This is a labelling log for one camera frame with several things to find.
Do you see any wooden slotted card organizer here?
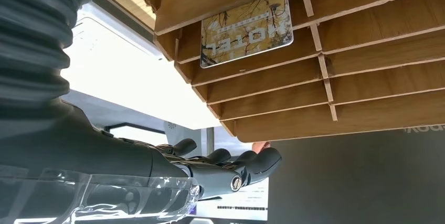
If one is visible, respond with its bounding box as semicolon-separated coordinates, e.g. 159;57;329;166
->
133;0;445;144

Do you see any white text sign board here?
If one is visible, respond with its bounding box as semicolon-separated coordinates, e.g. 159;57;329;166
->
194;177;269;222

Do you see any grey laptop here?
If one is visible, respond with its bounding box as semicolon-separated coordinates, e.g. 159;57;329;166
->
268;124;445;224

